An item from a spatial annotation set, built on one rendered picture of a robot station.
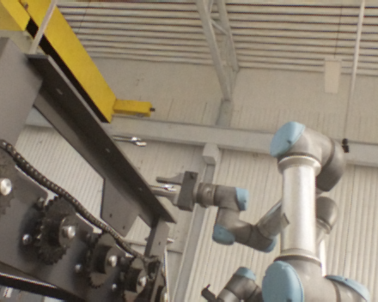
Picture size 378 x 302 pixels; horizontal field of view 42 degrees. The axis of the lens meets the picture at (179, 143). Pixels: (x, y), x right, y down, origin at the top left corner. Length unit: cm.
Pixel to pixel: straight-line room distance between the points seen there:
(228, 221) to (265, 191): 1063
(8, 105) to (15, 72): 7
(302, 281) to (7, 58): 80
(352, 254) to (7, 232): 1087
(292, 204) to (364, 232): 1067
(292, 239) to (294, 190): 14
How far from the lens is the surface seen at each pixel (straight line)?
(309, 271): 119
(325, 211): 182
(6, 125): 111
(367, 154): 1195
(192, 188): 168
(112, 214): 166
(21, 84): 114
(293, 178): 132
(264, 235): 163
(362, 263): 1174
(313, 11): 1188
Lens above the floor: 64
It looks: 23 degrees up
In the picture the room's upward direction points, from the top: 15 degrees clockwise
